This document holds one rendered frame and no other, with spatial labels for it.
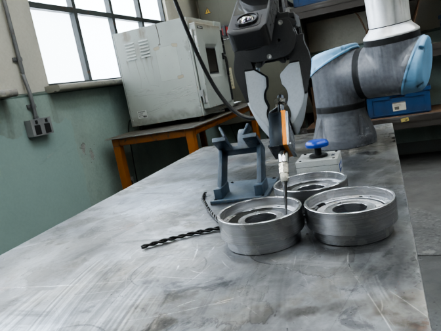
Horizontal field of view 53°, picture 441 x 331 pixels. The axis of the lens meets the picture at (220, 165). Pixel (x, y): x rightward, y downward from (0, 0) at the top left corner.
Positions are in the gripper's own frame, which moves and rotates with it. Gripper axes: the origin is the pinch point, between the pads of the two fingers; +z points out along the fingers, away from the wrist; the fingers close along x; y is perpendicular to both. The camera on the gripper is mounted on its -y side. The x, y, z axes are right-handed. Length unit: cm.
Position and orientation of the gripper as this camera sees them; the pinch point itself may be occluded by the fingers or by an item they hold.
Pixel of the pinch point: (281, 127)
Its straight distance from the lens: 57.8
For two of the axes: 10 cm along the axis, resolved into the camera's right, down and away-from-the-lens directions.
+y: 2.8, -2.3, 9.3
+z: 1.8, 9.7, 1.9
